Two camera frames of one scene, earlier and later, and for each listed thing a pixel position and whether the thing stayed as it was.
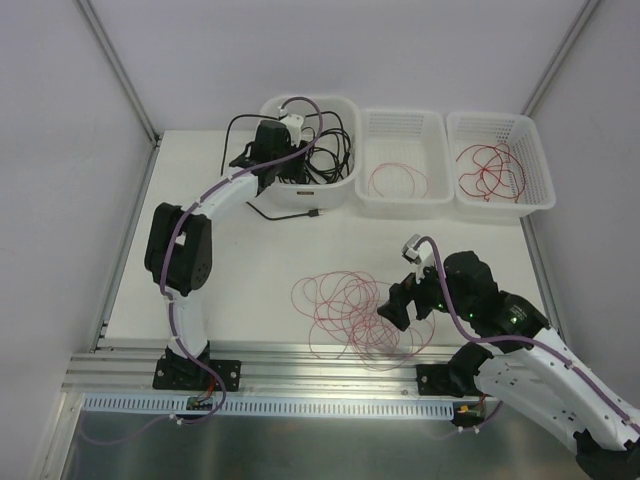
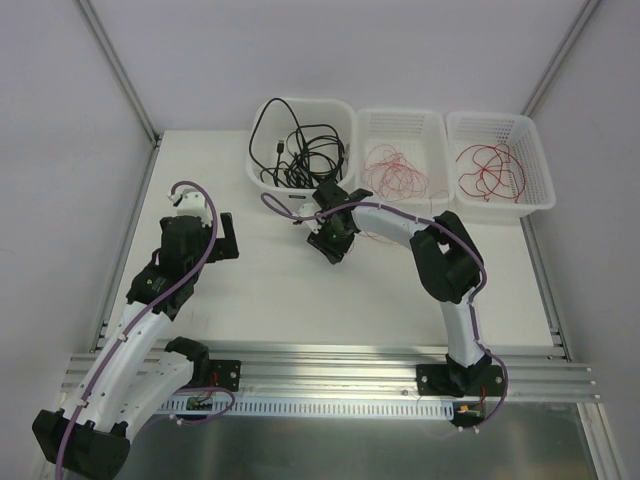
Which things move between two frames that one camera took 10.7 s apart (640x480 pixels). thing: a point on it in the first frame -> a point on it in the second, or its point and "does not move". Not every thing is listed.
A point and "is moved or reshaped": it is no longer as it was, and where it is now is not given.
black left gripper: (291, 157) -> (222, 239)
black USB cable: (312, 213) is moved or reshaped
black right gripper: (414, 295) -> (329, 243)
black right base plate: (438, 380) does not move
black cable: (326, 177) is moved or reshaped
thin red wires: (348, 325) -> (393, 176)
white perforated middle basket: (403, 158) does not move
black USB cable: (328, 161) is moved or reshaped
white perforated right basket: (498, 164) does not move
